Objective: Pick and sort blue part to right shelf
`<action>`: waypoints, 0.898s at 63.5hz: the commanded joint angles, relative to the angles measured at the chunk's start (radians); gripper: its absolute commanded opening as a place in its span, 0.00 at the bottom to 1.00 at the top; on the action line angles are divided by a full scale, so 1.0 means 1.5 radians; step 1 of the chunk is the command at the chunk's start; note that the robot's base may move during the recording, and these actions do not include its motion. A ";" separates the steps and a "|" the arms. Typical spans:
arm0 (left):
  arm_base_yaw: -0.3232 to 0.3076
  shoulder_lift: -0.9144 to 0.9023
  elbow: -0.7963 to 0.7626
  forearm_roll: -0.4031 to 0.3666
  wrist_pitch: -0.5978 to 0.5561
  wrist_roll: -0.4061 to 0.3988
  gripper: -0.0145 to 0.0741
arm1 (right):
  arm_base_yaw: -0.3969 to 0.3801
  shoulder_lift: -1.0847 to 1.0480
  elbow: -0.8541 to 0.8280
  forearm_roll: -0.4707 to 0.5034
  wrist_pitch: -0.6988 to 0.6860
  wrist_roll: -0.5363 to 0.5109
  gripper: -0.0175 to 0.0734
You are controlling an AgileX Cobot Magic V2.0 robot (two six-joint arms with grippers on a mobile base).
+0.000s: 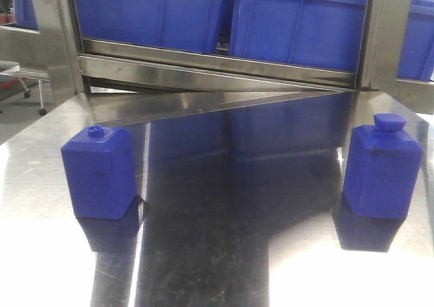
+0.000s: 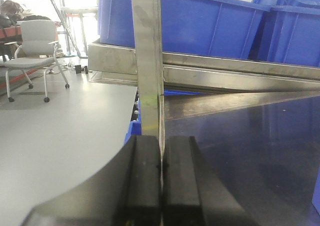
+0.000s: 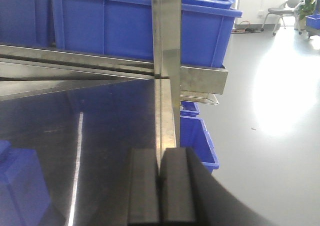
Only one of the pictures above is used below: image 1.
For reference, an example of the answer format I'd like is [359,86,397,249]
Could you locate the blue bottle with small cap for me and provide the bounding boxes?
[61,125,138,220]

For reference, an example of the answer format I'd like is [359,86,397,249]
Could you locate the blue bottle with wide cap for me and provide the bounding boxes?
[343,113,423,219]

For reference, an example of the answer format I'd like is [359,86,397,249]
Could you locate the blue plastic bin left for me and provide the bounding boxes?
[75,0,224,54]

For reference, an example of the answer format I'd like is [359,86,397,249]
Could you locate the blue plastic bin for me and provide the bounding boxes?
[75,0,224,54]
[229,0,367,72]

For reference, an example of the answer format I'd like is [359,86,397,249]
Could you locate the blue plastic bin right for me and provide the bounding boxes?
[229,0,367,72]

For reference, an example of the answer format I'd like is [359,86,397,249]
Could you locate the grey wheeled cart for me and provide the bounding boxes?
[1,60,49,116]

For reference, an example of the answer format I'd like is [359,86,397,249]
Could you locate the blue bin far right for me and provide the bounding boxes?
[397,0,433,81]

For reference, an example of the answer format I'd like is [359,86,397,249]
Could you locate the blue bin far left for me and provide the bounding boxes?
[14,0,38,30]

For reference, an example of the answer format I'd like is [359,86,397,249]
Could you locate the stainless steel shelf frame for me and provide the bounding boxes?
[28,0,434,115]

